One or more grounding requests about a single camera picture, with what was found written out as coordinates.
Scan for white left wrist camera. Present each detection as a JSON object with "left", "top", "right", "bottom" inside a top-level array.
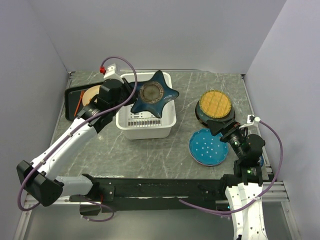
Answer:
[{"left": 99, "top": 64, "right": 122, "bottom": 81}]

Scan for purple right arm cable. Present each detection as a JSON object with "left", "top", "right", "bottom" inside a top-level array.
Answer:
[{"left": 178, "top": 119, "right": 284, "bottom": 216}]

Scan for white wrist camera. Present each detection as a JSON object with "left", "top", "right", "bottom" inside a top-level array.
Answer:
[
  {"left": 247, "top": 114, "right": 261, "bottom": 127},
  {"left": 99, "top": 64, "right": 122, "bottom": 81}
]

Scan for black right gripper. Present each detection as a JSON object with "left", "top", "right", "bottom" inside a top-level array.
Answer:
[{"left": 206, "top": 117, "right": 247, "bottom": 159}]

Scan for small blue patterned dish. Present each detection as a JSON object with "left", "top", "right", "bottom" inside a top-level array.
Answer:
[{"left": 259, "top": 155, "right": 265, "bottom": 167}]

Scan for dark blue floral plate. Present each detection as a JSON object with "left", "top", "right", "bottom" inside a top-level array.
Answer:
[{"left": 195, "top": 99, "right": 236, "bottom": 127}]

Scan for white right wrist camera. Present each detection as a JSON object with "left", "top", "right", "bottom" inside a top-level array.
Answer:
[{"left": 247, "top": 114, "right": 261, "bottom": 127}]

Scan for peach bird-painted plate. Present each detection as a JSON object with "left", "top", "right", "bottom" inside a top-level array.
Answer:
[{"left": 82, "top": 85, "right": 100, "bottom": 106}]

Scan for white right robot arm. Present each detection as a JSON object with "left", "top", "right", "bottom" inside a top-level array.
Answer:
[{"left": 206, "top": 118, "right": 268, "bottom": 240}]

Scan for orange chopsticks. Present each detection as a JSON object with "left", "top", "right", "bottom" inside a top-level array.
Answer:
[{"left": 73, "top": 90, "right": 85, "bottom": 117}]

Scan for white plastic bin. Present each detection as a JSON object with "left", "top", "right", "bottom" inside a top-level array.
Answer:
[{"left": 116, "top": 72, "right": 177, "bottom": 140}]

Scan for blue star-shaped dish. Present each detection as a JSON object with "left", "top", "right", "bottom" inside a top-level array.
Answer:
[{"left": 130, "top": 70, "right": 180, "bottom": 119}]

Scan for turquoise polka dot plate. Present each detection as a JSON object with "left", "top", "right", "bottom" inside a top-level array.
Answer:
[{"left": 188, "top": 128, "right": 229, "bottom": 167}]

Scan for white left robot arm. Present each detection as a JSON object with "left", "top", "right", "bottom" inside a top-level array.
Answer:
[{"left": 16, "top": 78, "right": 138, "bottom": 207}]

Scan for round woven bamboo mat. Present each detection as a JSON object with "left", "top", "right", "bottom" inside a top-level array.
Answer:
[{"left": 199, "top": 90, "right": 232, "bottom": 119}]

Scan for lavender round plate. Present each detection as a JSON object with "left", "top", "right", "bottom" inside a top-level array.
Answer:
[{"left": 188, "top": 140, "right": 229, "bottom": 167}]

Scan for black serving tray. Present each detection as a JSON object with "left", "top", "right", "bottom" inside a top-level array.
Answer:
[{"left": 64, "top": 82, "right": 103, "bottom": 122}]

